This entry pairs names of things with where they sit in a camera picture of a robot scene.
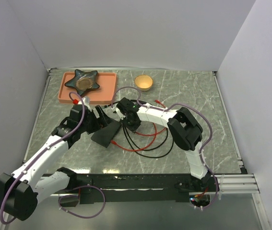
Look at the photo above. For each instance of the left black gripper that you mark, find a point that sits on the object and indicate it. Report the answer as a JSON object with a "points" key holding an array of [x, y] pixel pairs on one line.
{"points": [[105, 120]]}

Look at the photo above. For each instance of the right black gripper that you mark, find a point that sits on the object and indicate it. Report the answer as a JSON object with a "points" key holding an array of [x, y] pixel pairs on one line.
{"points": [[133, 128]]}

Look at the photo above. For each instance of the black network switch box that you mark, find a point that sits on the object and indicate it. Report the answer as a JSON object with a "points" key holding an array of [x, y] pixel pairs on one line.
{"points": [[104, 136]]}

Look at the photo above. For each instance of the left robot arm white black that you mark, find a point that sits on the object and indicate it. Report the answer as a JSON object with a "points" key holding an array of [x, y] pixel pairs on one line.
{"points": [[22, 190]]}

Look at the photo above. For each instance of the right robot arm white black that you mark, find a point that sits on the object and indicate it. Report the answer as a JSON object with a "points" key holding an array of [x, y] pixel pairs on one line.
{"points": [[184, 128]]}

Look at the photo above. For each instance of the salmon rectangular tray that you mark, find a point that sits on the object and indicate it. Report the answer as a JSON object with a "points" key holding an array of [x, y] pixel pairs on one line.
{"points": [[100, 93]]}

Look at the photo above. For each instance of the small yellow bowl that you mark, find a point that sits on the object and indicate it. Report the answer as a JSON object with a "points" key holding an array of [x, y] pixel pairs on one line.
{"points": [[144, 82]]}

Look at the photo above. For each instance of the dark star-shaped dish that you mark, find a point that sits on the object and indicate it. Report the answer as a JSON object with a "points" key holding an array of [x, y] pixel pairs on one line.
{"points": [[83, 81]]}

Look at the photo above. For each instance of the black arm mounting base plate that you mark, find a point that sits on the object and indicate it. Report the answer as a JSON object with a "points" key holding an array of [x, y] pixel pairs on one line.
{"points": [[90, 194]]}

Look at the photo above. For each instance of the aluminium frame rail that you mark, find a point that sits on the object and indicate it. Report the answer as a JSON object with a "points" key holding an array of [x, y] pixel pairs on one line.
{"points": [[233, 183]]}

